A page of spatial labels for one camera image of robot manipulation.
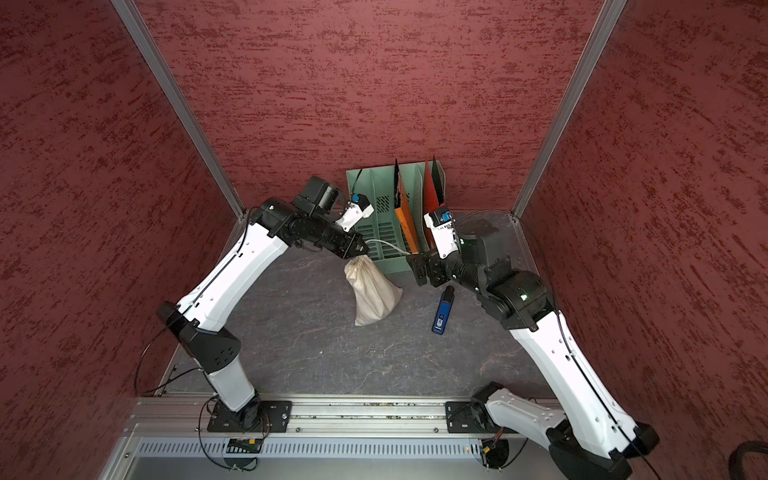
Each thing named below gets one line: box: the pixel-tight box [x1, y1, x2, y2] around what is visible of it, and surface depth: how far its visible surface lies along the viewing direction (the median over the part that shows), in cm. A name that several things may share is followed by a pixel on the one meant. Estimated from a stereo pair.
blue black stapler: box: [431, 285, 455, 335], surface depth 92 cm
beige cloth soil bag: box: [344, 254, 403, 327], surface depth 77 cm
